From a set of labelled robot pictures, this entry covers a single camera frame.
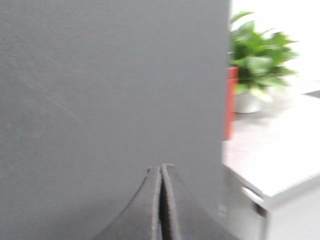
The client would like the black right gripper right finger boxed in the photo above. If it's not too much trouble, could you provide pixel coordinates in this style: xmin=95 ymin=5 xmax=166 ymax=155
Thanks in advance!
xmin=159 ymin=164 xmax=227 ymax=240

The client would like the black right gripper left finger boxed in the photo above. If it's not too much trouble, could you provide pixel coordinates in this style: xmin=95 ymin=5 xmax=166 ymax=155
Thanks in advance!
xmin=94 ymin=167 xmax=162 ymax=240

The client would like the dark grey fridge door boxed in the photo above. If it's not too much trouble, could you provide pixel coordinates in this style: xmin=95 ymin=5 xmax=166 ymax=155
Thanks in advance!
xmin=0 ymin=0 xmax=230 ymax=240

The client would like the grey kitchen counter cabinet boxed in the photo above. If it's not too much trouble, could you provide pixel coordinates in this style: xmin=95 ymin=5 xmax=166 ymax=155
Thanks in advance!
xmin=223 ymin=83 xmax=320 ymax=240

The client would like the red box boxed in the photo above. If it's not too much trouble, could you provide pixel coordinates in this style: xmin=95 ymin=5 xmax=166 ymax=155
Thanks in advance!
xmin=224 ymin=65 xmax=239 ymax=140

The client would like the green potted plant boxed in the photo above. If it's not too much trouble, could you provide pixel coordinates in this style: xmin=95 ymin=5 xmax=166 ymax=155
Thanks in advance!
xmin=229 ymin=20 xmax=299 ymax=114

